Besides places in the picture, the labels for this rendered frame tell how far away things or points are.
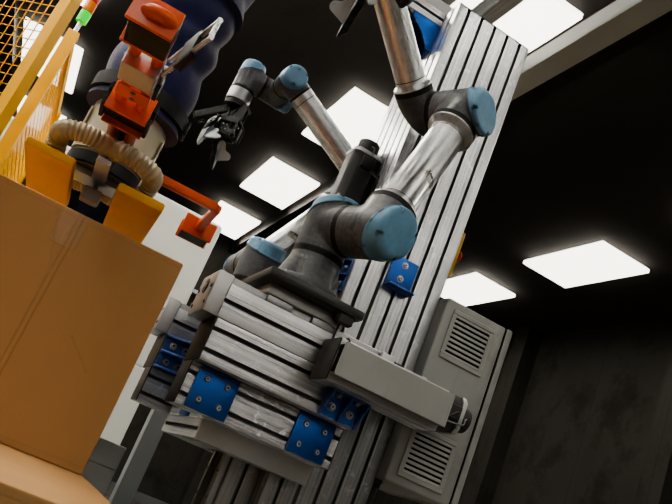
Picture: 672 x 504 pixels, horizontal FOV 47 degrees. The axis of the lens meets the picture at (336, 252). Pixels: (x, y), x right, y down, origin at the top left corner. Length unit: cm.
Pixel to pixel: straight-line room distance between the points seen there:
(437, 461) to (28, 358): 98
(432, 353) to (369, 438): 25
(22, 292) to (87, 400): 21
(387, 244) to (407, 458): 55
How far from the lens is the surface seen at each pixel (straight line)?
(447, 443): 192
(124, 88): 144
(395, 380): 155
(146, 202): 159
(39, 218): 143
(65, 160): 160
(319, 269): 163
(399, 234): 160
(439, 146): 176
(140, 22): 119
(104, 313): 141
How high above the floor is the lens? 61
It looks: 19 degrees up
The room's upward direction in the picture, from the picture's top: 23 degrees clockwise
